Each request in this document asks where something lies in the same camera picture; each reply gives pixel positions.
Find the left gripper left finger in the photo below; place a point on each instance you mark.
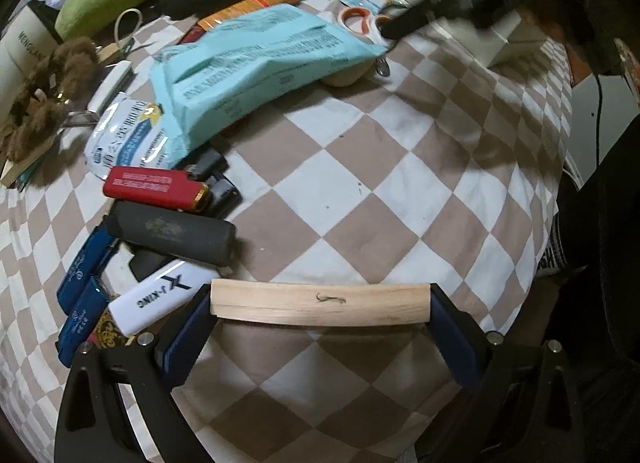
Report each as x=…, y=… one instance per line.
x=183, y=337

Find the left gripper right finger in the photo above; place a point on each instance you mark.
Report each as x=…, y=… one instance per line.
x=459, y=339

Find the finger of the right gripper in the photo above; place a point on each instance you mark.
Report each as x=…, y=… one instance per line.
x=421, y=15

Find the light wooden block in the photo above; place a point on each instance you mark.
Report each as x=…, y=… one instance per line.
x=308, y=305

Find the light blue wipes packet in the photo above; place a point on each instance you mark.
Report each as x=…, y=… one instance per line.
x=240, y=65

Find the white storage box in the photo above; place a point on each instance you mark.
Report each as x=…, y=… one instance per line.
x=475, y=18

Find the beige round stone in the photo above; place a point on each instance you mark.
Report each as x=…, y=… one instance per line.
x=349, y=75

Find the blue lighter lower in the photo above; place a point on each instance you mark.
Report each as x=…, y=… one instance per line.
x=82, y=320

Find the orange tube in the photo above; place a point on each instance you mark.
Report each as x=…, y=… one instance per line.
x=237, y=10

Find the matte red lighter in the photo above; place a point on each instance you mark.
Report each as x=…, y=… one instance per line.
x=174, y=190

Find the white blue medicine sachet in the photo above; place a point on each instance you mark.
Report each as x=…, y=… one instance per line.
x=127, y=134

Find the brown furry scrunchie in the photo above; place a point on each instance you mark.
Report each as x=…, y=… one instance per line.
x=60, y=83

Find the white power bank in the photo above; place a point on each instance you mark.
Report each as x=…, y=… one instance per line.
x=118, y=77

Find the white cylindrical bottle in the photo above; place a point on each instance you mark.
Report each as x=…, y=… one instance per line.
x=30, y=38

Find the orange handled scissors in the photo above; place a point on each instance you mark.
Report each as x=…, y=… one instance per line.
x=365, y=25

